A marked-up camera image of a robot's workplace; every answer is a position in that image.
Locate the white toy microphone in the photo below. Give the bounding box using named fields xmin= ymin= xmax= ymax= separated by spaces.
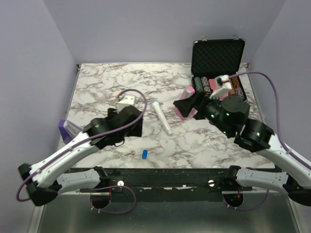
xmin=150 ymin=98 xmax=173 ymax=135

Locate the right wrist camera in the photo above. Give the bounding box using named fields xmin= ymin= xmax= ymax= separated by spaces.
xmin=209 ymin=75 xmax=232 ymax=99

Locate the purple box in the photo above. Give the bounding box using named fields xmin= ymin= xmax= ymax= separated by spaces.
xmin=58 ymin=119 xmax=82 ymax=144

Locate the pink metronome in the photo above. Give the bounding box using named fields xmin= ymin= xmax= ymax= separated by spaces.
xmin=174 ymin=86 xmax=197 ymax=120

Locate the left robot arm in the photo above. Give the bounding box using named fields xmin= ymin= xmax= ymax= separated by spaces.
xmin=18 ymin=105 xmax=144 ymax=206

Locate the black poker chip case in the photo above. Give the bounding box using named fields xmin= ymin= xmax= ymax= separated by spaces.
xmin=190 ymin=37 xmax=245 ymax=92

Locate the pink card stack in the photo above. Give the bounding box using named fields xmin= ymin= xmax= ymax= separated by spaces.
xmin=208 ymin=79 xmax=218 ymax=92

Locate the black mounting rail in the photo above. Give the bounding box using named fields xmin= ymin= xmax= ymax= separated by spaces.
xmin=57 ymin=167 xmax=250 ymax=205

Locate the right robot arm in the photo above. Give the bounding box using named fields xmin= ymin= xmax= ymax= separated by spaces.
xmin=173 ymin=92 xmax=311 ymax=206

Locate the blue key tag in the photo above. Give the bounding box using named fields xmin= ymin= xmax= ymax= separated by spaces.
xmin=141 ymin=150 xmax=148 ymax=159

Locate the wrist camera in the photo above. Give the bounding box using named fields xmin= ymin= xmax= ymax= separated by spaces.
xmin=117 ymin=94 xmax=136 ymax=107
xmin=209 ymin=75 xmax=232 ymax=99

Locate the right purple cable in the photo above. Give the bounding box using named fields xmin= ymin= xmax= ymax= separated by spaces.
xmin=228 ymin=70 xmax=311 ymax=170

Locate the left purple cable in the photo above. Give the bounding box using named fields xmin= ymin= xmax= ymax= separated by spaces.
xmin=16 ymin=89 xmax=148 ymax=202

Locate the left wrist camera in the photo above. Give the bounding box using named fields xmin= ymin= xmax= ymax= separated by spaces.
xmin=117 ymin=94 xmax=136 ymax=107

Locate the purple cable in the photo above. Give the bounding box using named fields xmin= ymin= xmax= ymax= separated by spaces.
xmin=16 ymin=89 xmax=148 ymax=202
xmin=228 ymin=70 xmax=311 ymax=170

